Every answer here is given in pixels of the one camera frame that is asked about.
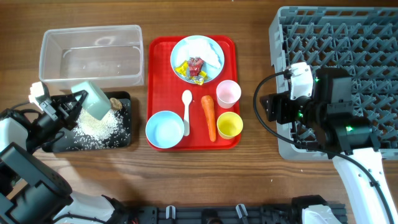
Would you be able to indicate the white plastic spoon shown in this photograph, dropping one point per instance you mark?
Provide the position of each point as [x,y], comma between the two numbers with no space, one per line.
[187,98]

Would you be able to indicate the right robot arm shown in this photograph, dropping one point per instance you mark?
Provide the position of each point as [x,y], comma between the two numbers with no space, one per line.
[322,101]

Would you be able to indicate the white napkin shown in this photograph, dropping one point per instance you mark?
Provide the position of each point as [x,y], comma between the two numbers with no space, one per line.
[201,47]

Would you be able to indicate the black waste tray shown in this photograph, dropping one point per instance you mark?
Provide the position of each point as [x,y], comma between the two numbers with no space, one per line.
[69,142]

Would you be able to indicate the red serving tray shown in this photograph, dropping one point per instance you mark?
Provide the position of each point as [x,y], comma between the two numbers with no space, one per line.
[165,88]

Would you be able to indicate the yellow snack wrapper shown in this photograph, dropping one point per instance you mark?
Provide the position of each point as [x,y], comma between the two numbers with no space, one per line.
[183,71]

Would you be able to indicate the green bowl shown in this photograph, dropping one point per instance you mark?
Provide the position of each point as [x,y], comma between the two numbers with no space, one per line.
[96,103]

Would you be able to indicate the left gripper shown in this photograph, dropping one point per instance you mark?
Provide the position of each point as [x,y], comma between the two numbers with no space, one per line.
[56,104]

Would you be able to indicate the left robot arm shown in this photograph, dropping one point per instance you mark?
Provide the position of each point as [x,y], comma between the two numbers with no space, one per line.
[32,192]

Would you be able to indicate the pink cup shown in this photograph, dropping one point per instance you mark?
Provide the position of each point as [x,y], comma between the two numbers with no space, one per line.
[228,92]

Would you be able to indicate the red snack wrapper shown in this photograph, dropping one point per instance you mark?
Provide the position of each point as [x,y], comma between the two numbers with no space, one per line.
[195,65]

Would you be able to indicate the clear plastic bin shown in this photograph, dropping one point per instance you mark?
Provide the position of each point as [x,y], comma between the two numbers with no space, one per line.
[109,56]

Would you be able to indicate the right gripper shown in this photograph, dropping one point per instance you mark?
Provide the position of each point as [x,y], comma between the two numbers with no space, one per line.
[278,103]

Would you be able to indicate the white rice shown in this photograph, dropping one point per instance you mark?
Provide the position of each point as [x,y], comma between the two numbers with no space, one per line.
[101,132]

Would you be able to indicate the light blue plate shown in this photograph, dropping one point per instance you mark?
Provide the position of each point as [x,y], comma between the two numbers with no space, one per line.
[211,71]

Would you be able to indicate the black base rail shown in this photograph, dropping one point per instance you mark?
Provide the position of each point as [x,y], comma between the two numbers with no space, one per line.
[278,213]

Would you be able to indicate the brown food lump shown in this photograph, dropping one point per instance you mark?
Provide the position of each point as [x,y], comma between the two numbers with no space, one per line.
[115,104]

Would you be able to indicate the yellow cup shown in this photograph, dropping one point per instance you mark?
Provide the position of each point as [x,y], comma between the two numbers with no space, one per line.
[229,125]

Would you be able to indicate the light blue bowl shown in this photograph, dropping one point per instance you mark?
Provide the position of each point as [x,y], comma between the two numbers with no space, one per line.
[165,129]

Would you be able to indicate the grey dishwasher rack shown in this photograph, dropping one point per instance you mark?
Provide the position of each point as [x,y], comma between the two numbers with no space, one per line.
[361,40]

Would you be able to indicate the orange carrot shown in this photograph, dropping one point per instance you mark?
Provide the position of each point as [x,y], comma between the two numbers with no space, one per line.
[209,111]

